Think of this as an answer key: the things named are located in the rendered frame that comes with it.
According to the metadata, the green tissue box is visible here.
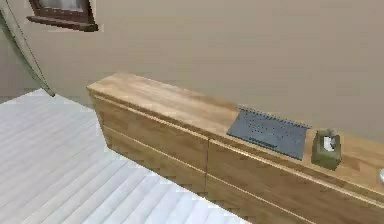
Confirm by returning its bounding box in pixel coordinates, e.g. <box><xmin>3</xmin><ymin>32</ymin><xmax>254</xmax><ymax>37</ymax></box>
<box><xmin>310</xmin><ymin>128</ymin><xmax>343</xmax><ymax>171</ymax></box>

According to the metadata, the wooden chest of drawers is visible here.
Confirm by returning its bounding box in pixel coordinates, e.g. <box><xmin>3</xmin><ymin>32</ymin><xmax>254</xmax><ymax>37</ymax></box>
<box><xmin>86</xmin><ymin>71</ymin><xmax>384</xmax><ymax>224</ymax></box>

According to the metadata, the dark brown framed window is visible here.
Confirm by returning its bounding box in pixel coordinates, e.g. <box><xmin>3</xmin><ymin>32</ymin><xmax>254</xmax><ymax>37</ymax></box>
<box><xmin>26</xmin><ymin>0</ymin><xmax>100</xmax><ymax>33</ymax></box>

